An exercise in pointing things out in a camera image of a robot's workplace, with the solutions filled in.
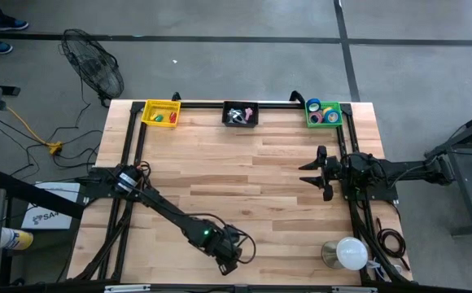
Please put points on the green plastic basket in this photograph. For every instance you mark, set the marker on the green plastic basket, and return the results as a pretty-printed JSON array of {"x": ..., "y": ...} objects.
[{"x": 323, "y": 126}]

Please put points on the white printed sheet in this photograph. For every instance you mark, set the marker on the white printed sheet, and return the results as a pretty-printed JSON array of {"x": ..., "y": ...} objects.
[{"x": 49, "y": 215}]

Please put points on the yellow white spray can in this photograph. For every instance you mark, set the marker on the yellow white spray can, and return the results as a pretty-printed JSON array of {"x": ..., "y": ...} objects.
[{"x": 16, "y": 239}]

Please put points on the yellow plastic basket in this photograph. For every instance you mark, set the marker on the yellow plastic basket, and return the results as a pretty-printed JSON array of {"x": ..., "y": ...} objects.
[{"x": 160, "y": 106}]

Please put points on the black frame clamp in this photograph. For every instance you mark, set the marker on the black frame clamp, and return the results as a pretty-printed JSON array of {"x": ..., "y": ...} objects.
[
  {"x": 176, "y": 97},
  {"x": 298, "y": 97}
]

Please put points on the silver metal bracket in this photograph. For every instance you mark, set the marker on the silver metal bracket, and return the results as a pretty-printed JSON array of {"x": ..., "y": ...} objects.
[
  {"x": 354, "y": 289},
  {"x": 127, "y": 288}
]

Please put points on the white globe lamp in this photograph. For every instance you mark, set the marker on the white globe lamp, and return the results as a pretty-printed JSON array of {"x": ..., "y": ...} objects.
[{"x": 352, "y": 253}]

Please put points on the dark blue tape roll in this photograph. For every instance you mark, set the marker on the dark blue tape roll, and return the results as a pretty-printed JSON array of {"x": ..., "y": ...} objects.
[{"x": 308, "y": 105}]

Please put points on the light blue tape roll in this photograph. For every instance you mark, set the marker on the light blue tape roll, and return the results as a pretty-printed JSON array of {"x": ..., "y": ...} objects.
[{"x": 326, "y": 116}]

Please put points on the black diagonal stand bar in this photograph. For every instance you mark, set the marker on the black diagonal stand bar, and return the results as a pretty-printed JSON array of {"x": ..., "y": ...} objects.
[{"x": 36, "y": 193}]

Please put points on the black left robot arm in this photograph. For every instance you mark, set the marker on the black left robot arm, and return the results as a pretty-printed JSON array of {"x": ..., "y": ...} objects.
[{"x": 167, "y": 207}]

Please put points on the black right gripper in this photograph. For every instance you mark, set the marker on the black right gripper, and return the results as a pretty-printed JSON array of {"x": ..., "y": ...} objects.
[{"x": 331, "y": 171}]

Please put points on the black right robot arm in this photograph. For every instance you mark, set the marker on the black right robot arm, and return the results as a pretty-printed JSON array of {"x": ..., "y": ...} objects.
[{"x": 403, "y": 173}]

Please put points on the black plastic basket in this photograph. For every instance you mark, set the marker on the black plastic basket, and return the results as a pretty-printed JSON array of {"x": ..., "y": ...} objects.
[{"x": 239, "y": 123}]

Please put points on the black floor fan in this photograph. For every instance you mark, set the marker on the black floor fan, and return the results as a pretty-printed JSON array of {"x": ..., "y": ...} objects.
[{"x": 93, "y": 65}]

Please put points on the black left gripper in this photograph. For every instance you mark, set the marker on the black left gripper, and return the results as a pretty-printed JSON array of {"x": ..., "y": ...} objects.
[{"x": 228, "y": 254}]

